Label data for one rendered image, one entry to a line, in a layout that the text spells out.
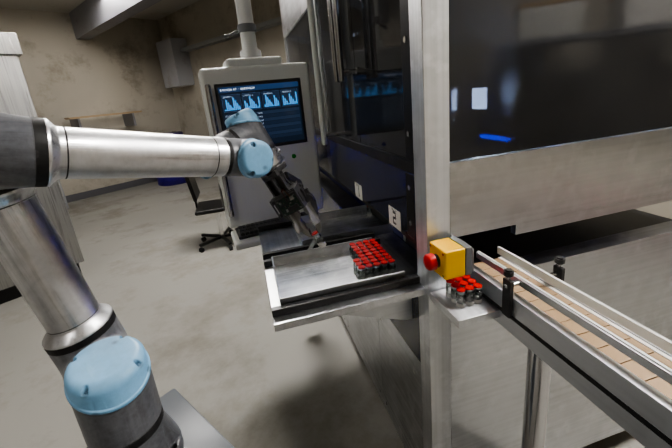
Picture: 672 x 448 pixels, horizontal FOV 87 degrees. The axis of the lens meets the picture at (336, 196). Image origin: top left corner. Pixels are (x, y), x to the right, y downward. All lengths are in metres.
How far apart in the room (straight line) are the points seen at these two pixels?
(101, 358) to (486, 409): 1.07
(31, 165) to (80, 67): 7.23
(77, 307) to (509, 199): 0.97
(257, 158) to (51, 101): 7.04
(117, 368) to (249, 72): 1.34
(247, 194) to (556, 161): 1.30
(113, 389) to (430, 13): 0.89
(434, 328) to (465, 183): 0.40
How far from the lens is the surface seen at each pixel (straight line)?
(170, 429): 0.82
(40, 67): 7.69
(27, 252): 0.76
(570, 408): 1.61
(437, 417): 1.27
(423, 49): 0.84
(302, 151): 1.82
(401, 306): 1.10
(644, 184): 1.37
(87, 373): 0.73
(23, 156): 0.60
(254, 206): 1.81
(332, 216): 1.52
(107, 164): 0.62
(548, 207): 1.12
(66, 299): 0.79
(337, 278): 1.05
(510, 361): 1.29
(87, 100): 7.77
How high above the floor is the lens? 1.40
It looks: 16 degrees down
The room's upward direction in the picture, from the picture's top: 6 degrees counter-clockwise
